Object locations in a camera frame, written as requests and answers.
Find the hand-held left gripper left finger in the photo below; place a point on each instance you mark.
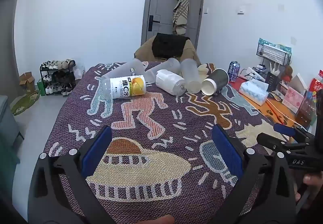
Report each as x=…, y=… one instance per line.
x=97, y=150

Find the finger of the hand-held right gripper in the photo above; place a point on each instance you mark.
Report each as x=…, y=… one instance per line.
x=268, y=140
x=285, y=129

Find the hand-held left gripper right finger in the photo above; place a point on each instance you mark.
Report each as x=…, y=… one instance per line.
x=227, y=153

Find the dark green paper cup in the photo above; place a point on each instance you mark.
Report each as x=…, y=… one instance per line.
x=215, y=81

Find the clear plastic cup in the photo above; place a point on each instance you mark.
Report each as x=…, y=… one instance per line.
x=190, y=75

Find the frosted plastic cup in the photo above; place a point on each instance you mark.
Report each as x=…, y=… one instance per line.
x=132, y=69
x=162, y=68

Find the plastic cup with white sleeve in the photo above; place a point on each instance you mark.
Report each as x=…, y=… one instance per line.
x=170, y=82

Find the person's right hand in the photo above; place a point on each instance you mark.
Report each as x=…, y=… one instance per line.
x=311, y=184

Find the person's left hand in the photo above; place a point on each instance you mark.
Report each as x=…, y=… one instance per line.
x=159, y=220

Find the brown plastic bottle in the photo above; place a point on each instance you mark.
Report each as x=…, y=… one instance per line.
x=306, y=110

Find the pink box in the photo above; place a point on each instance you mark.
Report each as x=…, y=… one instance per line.
x=292, y=99

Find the blue patterned tissue box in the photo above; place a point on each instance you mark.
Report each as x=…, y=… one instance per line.
x=253, y=91

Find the black pen holder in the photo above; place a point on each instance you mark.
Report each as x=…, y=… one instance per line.
x=272, y=81

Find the red snack packet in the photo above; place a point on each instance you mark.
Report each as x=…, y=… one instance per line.
x=316, y=86

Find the brown stuffed toy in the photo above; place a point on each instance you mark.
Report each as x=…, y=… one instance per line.
x=287, y=73

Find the white power strip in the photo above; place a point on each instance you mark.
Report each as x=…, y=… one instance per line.
x=248, y=73

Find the printed woven blanket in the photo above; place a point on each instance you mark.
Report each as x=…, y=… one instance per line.
x=156, y=117

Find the clear bottle with orange label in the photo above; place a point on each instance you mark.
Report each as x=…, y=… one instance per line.
x=125, y=87

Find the blue drink can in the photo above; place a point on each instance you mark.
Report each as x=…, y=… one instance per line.
x=233, y=71

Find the white plastic bag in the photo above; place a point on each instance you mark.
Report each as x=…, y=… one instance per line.
x=78, y=71

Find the green bag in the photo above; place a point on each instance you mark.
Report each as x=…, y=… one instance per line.
x=41, y=88

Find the rows of shoes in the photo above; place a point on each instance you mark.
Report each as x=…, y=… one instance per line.
x=59, y=76

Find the green floor mat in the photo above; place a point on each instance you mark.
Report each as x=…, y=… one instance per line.
x=24, y=101

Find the black shoe rack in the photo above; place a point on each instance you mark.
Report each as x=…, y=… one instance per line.
x=41, y=77

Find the grey cabinet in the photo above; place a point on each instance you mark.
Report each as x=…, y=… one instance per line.
x=7, y=123

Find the cardboard box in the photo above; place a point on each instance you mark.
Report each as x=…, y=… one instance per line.
x=27, y=82

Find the chair with tan jacket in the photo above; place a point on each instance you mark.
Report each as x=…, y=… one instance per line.
x=143, y=53

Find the black cloth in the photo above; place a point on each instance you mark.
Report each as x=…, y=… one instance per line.
x=169, y=44

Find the plaid scarf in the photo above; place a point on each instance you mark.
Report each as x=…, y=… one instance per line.
x=182, y=6

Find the white wall switch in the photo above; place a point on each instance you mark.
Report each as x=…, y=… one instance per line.
x=241, y=9

